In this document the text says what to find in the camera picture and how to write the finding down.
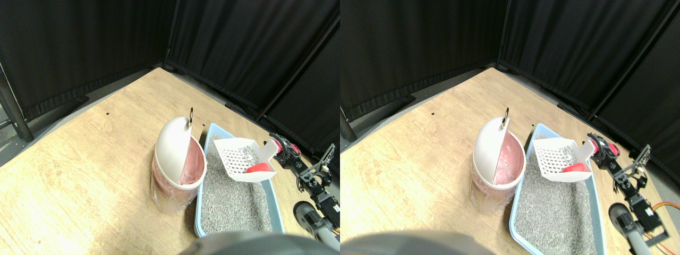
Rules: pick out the blue litter tray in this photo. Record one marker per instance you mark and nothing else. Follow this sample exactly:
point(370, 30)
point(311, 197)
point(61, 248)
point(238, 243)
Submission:
point(234, 207)
point(552, 212)

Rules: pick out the white bin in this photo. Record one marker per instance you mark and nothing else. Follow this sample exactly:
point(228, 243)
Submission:
point(170, 149)
point(489, 149)

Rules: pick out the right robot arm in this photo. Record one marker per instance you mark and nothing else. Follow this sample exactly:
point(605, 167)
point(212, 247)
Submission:
point(324, 204)
point(643, 210)

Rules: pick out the black curtain stand pole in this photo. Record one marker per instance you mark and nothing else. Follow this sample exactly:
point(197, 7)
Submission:
point(632, 61)
point(502, 32)
point(297, 66)
point(171, 32)

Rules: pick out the grey stand pole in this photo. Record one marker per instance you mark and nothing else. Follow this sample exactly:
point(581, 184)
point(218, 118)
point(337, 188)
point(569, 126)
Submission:
point(346, 127)
point(16, 106)

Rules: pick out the black bracket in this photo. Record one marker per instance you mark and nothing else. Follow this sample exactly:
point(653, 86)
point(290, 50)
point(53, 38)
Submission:
point(321, 162)
point(637, 163)

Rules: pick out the red lump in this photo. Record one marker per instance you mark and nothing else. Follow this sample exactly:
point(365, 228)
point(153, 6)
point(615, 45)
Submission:
point(575, 168)
point(257, 168)

